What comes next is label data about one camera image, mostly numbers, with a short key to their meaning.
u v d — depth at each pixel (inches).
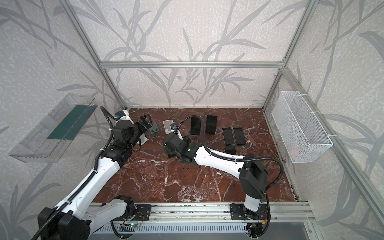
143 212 28.9
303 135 24.3
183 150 23.3
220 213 29.6
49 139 25.2
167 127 39.9
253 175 17.1
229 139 40.0
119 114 25.3
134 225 27.7
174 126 26.7
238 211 29.2
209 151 20.4
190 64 55.8
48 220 14.4
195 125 39.4
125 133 21.7
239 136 41.2
